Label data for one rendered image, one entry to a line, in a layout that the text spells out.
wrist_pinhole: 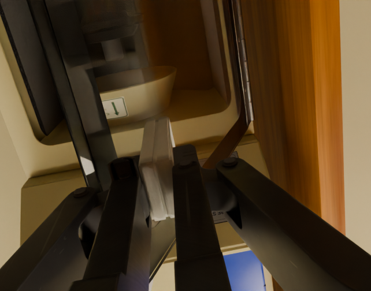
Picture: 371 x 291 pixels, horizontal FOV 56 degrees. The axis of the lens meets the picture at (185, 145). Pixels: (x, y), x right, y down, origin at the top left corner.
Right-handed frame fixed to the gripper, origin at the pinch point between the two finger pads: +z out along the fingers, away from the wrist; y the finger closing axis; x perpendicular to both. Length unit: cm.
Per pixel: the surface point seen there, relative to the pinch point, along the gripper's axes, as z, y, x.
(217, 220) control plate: 18.3, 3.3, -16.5
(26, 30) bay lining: 35.4, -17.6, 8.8
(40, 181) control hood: 25.4, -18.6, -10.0
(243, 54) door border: 25.9, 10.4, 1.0
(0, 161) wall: 70, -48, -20
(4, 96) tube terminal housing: 27.4, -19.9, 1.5
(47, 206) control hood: 22.6, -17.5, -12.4
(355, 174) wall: 71, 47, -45
